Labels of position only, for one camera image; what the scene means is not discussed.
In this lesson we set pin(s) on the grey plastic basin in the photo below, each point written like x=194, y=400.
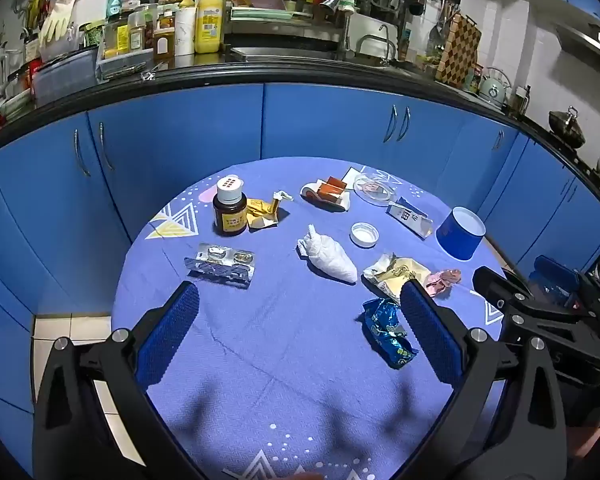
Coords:
x=65, y=75

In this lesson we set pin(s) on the crumpled yellow wrapper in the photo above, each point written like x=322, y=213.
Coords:
x=260, y=212

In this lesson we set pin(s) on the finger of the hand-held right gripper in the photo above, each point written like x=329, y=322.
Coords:
x=555, y=267
x=490, y=285

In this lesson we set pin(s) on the orange and white carton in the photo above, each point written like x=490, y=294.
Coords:
x=330, y=191

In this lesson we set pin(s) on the white tied plastic bag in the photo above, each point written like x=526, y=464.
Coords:
x=330, y=257

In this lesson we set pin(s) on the blue paper cup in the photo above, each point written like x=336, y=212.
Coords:
x=455, y=240

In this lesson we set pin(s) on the blue printed tablecloth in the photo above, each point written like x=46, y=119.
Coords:
x=280, y=335

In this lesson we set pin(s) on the metal range hood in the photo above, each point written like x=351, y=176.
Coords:
x=587, y=42

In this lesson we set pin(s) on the blue and white flattened carton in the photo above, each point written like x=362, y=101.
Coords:
x=410, y=217

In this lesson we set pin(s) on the yellow condiment jar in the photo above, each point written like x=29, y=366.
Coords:
x=116, y=37

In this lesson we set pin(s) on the clear plastic lid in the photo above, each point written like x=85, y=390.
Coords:
x=375, y=195

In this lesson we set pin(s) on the black pot with lid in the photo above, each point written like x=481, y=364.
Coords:
x=566, y=127

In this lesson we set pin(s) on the silver blister pack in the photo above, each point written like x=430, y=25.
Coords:
x=220, y=265

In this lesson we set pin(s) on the checkered wooden cutting board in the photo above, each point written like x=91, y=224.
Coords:
x=457, y=52

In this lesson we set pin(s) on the blue foil wrapper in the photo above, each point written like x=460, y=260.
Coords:
x=385, y=332

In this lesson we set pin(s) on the black kitchen countertop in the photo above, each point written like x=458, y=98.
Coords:
x=280, y=72

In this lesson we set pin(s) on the green lidded jar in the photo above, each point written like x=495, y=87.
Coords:
x=94, y=34

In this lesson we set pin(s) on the yellow detergent bottle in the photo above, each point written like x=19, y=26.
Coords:
x=209, y=20

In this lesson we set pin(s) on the yellow rubber glove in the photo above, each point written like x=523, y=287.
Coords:
x=57, y=15

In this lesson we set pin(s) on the blue cabinet door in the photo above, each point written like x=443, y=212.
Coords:
x=540, y=200
x=325, y=120
x=180, y=135
x=0, y=285
x=485, y=185
x=430, y=160
x=45, y=210

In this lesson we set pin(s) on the white plastic bottle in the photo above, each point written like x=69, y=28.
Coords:
x=184, y=30

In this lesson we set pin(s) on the amber glass jar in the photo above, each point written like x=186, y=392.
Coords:
x=163, y=40

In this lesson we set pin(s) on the white bottle cap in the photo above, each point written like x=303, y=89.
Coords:
x=364, y=234

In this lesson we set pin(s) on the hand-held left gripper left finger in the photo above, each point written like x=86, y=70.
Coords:
x=170, y=330

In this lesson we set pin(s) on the crumpled pink wrapper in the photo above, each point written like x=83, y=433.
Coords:
x=442, y=280

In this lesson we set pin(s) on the yellow and white wrapper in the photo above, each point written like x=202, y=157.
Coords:
x=395, y=275

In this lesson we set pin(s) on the brown bottle with white cap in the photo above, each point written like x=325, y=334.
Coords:
x=229, y=215

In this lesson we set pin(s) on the pale green teapot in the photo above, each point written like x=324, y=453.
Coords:
x=494, y=90

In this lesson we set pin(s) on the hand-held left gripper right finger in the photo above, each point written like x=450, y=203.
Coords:
x=430, y=335

